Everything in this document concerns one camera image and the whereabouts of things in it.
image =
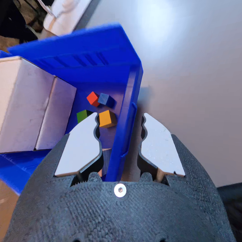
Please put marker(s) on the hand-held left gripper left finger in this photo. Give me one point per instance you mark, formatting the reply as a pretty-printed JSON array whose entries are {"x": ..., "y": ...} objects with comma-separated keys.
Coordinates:
[{"x": 79, "y": 147}]

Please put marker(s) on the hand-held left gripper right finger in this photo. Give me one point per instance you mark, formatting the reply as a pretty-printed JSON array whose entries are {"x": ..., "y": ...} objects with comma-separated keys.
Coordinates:
[{"x": 160, "y": 149}]

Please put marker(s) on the green wooden cube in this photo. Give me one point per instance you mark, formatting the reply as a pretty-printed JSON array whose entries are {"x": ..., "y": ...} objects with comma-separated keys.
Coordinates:
[{"x": 81, "y": 115}]

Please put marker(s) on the orange wooden cube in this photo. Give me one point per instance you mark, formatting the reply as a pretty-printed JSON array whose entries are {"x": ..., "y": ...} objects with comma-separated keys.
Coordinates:
[{"x": 105, "y": 118}]

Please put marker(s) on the red wooden cube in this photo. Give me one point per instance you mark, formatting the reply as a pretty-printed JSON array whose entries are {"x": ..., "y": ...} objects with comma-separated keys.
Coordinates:
[{"x": 92, "y": 98}]

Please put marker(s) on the blue wooden cube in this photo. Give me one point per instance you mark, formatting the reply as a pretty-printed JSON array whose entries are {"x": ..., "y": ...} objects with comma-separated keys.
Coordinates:
[{"x": 105, "y": 99}]

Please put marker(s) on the white cardboard box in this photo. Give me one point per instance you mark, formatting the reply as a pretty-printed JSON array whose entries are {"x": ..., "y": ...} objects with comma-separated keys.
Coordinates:
[{"x": 28, "y": 105}]

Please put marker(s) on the blue plastic bin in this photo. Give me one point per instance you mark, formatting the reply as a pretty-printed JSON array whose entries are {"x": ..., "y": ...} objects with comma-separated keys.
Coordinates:
[{"x": 90, "y": 56}]

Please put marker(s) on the white moulded object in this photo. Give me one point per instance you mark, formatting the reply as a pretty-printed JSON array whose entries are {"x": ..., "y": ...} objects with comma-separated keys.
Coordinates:
[{"x": 64, "y": 17}]

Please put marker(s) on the dark patterned cloth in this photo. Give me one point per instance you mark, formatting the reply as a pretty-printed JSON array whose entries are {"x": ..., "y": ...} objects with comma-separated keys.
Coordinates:
[{"x": 20, "y": 20}]

